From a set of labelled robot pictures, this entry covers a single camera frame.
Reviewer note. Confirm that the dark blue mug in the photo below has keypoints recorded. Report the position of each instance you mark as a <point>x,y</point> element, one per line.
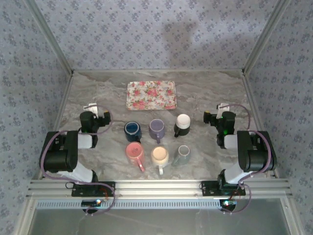
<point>132,128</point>

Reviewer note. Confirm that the black mug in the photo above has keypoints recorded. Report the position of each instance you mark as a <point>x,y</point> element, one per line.
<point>182,129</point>

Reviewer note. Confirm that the pink mug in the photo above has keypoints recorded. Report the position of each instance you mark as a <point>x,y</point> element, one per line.
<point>134,151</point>

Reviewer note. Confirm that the purple mug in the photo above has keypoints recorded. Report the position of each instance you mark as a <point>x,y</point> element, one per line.
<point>156,127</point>

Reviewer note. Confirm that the cream mug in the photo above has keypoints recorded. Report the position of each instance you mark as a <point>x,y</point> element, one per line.
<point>159,156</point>

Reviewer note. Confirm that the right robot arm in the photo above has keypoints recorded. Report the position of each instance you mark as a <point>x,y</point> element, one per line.
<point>254,156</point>

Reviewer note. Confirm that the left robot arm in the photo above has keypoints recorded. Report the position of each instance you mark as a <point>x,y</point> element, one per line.
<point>58,156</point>

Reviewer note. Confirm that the grey mug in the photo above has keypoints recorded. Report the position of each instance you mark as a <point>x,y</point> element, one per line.
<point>182,156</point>

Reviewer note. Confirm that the floral pattern tray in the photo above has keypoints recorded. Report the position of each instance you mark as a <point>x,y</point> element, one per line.
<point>151,95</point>

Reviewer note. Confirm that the left circuit board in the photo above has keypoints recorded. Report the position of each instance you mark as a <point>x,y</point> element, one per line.
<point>90,202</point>

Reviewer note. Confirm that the circuit board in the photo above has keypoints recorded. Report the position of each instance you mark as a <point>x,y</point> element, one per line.
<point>230,203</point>
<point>90,202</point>

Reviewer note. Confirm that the right circuit board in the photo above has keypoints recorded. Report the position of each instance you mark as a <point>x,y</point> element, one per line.
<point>230,203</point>

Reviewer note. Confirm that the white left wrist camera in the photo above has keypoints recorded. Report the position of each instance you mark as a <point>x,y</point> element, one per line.
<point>90,107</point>

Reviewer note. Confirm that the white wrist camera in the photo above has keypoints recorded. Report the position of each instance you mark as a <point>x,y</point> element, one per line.
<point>90,107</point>
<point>223,107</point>

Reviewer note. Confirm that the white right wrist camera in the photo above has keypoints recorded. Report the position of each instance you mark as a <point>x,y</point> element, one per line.
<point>223,107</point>

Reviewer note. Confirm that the aluminium side rail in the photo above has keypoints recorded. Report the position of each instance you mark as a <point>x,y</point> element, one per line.
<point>247,83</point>
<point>64,96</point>

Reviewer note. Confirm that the aluminium back rail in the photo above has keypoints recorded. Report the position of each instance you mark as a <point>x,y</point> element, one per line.
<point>195,70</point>

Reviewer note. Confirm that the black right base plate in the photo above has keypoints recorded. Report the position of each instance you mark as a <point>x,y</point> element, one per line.
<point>207,188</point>

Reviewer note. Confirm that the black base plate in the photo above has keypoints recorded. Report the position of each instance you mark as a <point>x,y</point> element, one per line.
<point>107,188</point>
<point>207,188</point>

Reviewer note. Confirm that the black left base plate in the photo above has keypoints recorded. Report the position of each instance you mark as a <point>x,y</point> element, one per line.
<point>107,188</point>

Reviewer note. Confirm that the aluminium mounting rail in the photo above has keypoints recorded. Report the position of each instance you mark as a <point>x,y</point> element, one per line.
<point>159,188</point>

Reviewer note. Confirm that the aluminium corner post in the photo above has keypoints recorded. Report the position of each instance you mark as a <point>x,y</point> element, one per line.
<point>263,36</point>
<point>55,41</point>

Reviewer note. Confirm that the aluminium frame leg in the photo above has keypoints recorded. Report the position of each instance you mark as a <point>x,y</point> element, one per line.
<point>291,218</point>
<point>27,215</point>

